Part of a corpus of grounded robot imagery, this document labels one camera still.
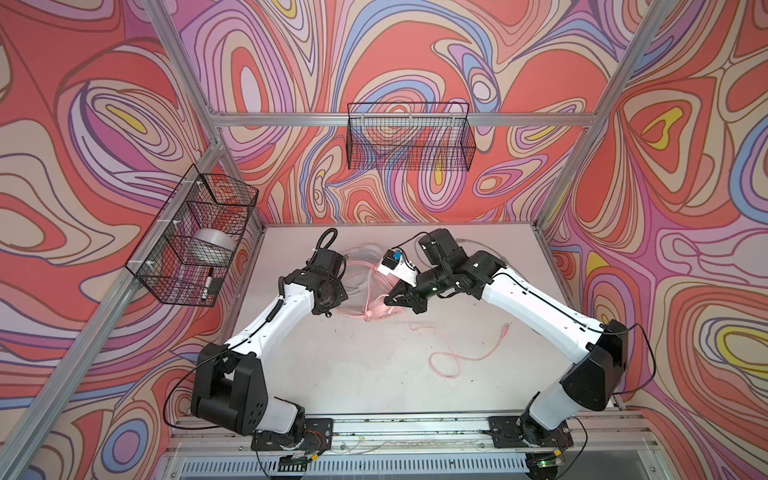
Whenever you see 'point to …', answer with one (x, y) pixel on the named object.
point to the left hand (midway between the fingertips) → (341, 295)
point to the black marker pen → (208, 284)
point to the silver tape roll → (213, 244)
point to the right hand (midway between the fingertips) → (392, 305)
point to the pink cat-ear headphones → (365, 285)
